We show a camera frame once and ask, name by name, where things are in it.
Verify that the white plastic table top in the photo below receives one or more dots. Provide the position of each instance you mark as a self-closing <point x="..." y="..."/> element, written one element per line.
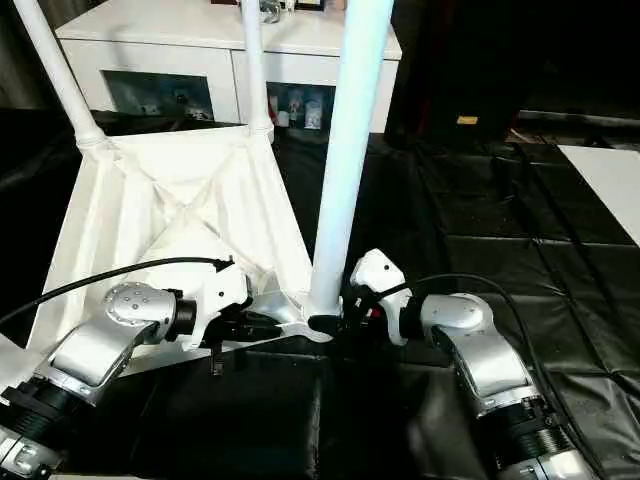
<point x="175" y="200"/>

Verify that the white plastic table leg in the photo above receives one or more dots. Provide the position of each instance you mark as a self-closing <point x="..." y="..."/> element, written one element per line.
<point x="350" y="125"/>
<point x="12" y="365"/>
<point x="55" y="65"/>
<point x="255" y="65"/>

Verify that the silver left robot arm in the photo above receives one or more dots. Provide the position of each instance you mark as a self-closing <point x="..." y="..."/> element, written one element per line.
<point x="100" y="350"/>

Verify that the black mat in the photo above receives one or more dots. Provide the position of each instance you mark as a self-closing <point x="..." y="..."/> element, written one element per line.
<point x="500" y="225"/>

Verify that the small white bottle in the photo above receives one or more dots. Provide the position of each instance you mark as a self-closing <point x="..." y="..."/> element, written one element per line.
<point x="283" y="119"/>
<point x="313" y="114"/>

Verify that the small red item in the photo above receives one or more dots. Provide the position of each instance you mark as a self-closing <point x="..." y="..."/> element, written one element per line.
<point x="273" y="106"/>

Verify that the small yellow tag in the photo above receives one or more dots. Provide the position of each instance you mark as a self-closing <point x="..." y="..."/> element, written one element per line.
<point x="467" y="120"/>

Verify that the white flat board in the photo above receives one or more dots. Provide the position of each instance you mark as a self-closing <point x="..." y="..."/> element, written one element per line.
<point x="607" y="185"/>

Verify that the white cabinet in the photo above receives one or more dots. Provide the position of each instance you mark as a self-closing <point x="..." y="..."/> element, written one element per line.
<point x="175" y="50"/>

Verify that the black side table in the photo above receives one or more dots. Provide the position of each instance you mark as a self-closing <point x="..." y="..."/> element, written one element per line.
<point x="580" y="122"/>

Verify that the dark patterned ornament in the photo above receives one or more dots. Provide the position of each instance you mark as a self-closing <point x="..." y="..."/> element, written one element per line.
<point x="270" y="9"/>

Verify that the grey curtain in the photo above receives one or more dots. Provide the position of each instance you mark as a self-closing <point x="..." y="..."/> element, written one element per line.
<point x="20" y="55"/>

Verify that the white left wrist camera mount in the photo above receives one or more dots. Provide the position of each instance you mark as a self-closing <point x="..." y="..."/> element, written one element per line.
<point x="220" y="290"/>

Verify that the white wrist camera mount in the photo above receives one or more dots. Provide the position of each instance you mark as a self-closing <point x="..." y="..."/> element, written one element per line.
<point x="220" y="290"/>
<point x="385" y="270"/>

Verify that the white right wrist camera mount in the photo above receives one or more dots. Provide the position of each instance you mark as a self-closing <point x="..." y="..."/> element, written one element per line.
<point x="385" y="270"/>

